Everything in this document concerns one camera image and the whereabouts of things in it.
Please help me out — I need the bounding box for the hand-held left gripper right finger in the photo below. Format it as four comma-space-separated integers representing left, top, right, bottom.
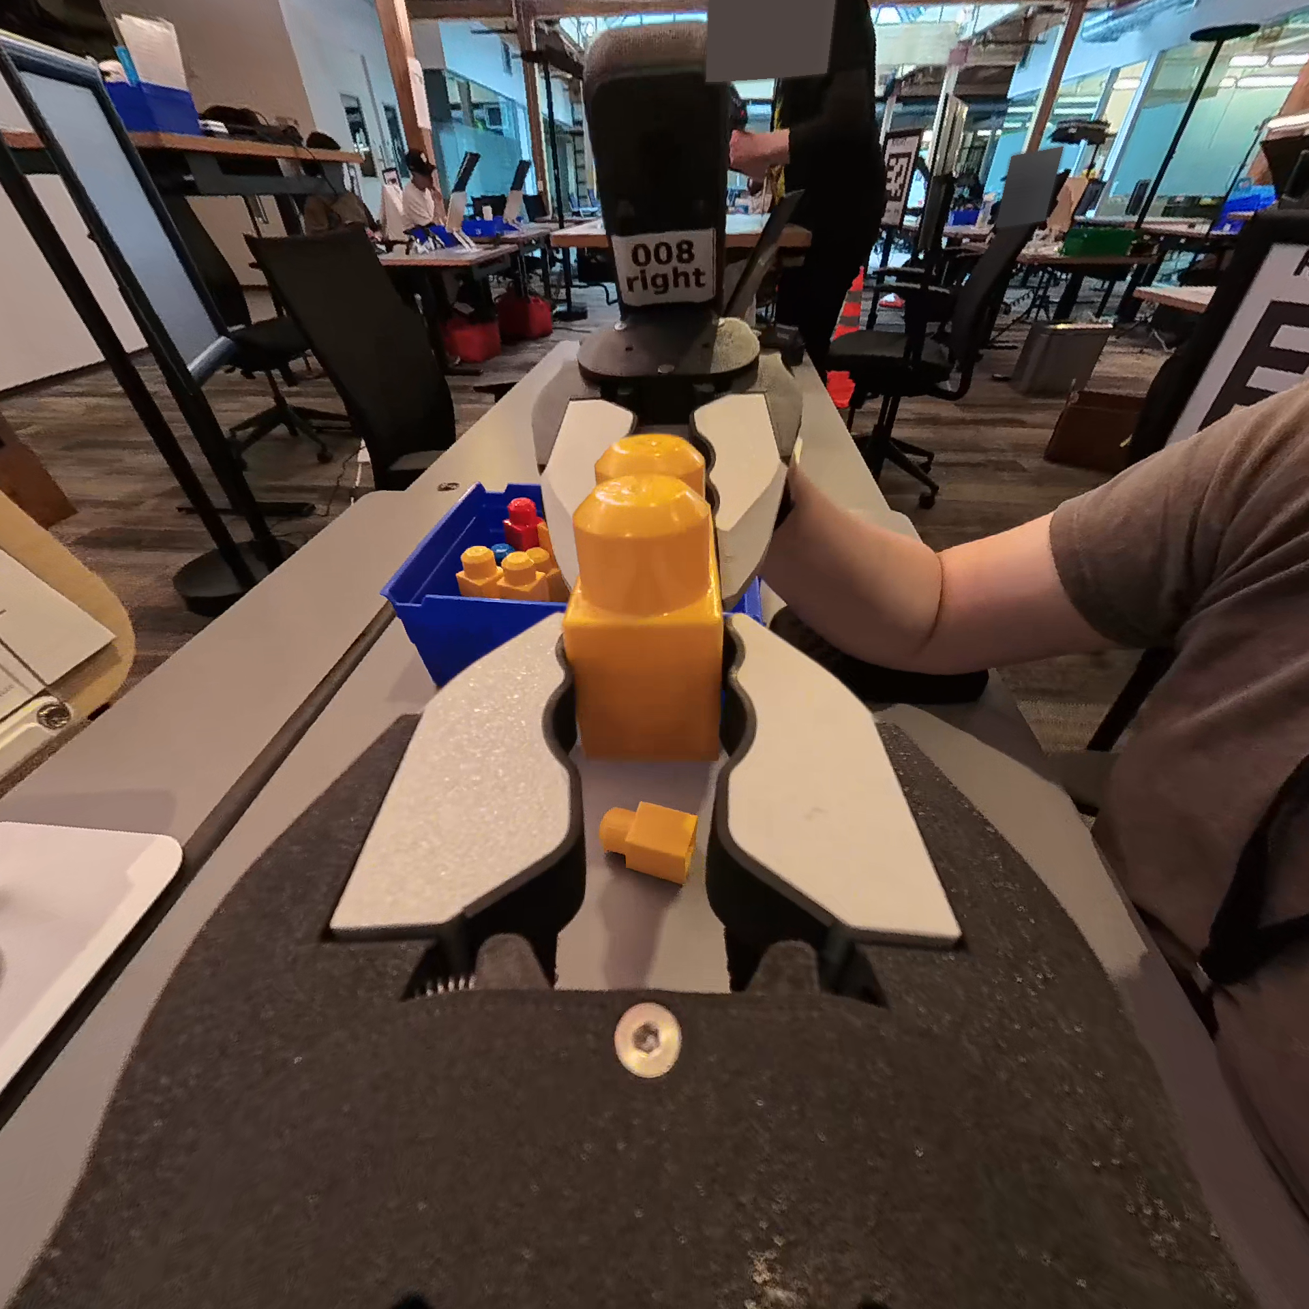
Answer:
708, 614, 965, 986

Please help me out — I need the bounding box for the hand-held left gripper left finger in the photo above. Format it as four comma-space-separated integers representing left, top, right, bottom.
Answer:
331, 614, 592, 968

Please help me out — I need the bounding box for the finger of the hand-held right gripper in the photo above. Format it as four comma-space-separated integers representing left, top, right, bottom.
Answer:
540, 400, 638, 581
697, 395, 792, 612

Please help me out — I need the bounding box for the blue plastic bin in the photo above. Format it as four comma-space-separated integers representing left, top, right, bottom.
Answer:
381, 483, 764, 689

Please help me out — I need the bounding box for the tablet on white stand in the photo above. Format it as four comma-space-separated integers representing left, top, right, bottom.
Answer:
721, 190, 810, 355

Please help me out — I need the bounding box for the black round pad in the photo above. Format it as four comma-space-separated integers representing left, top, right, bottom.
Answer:
770, 605, 991, 708

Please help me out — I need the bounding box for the black office chair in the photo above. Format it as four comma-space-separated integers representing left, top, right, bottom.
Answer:
246, 231, 457, 491
174, 205, 355, 467
829, 220, 1035, 507

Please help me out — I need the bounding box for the black framed marker sign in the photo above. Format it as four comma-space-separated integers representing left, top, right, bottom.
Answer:
881, 128, 927, 228
1166, 241, 1309, 452

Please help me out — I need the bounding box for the black pole stand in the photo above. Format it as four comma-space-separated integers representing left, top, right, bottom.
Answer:
0, 133, 298, 619

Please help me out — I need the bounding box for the brown cardboard box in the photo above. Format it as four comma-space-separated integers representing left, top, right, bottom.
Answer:
1043, 390, 1148, 475

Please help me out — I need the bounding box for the white board stand base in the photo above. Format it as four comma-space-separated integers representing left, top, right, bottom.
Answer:
0, 821, 185, 1096

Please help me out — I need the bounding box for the wooden standing desk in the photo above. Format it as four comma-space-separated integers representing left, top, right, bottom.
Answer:
0, 128, 365, 238

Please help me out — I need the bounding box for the wooden instruction board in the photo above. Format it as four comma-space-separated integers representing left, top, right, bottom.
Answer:
0, 491, 136, 782

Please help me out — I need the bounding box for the small blue storage box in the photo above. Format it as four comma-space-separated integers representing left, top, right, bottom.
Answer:
104, 81, 203, 136

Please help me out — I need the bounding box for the black framed standing whiteboard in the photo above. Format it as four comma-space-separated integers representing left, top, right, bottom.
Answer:
0, 32, 319, 519

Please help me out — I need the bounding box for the black body strap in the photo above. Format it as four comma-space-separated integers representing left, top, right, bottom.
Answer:
1199, 772, 1309, 1030

